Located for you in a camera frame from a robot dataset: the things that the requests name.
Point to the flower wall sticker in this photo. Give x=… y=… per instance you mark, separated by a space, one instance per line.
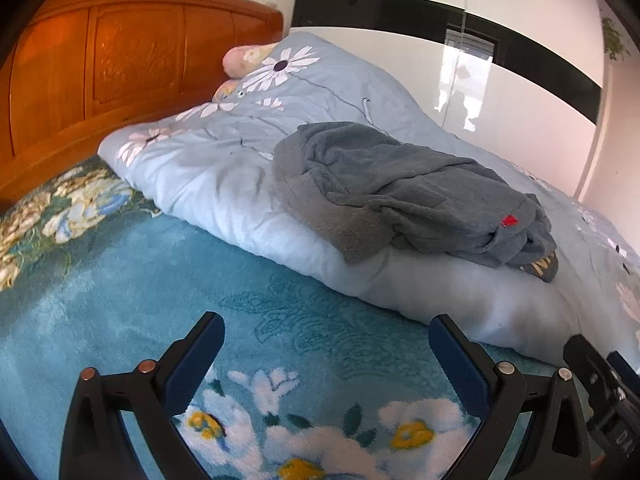
x=612 y=37

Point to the cream floral pillow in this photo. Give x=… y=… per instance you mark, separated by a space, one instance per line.
x=225 y=91

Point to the grey fleece sweatshirt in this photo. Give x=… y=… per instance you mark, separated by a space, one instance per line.
x=390 y=185

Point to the pink floral pillow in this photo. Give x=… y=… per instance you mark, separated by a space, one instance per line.
x=242 y=60

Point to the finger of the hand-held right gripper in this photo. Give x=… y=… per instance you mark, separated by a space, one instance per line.
x=625 y=366
x=587 y=365

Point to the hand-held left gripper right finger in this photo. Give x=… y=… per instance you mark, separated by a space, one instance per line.
x=462 y=370

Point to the wooden headboard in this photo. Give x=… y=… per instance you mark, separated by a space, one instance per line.
x=125 y=60

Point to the teal floral blanket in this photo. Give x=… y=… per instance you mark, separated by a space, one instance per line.
x=125 y=285

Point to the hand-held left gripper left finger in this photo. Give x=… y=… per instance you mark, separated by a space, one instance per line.
x=195 y=370

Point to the light blue daisy quilt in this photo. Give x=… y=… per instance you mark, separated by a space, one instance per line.
x=210 y=170

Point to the white wardrobe with black stripe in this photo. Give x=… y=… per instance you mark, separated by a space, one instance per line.
x=525 y=100

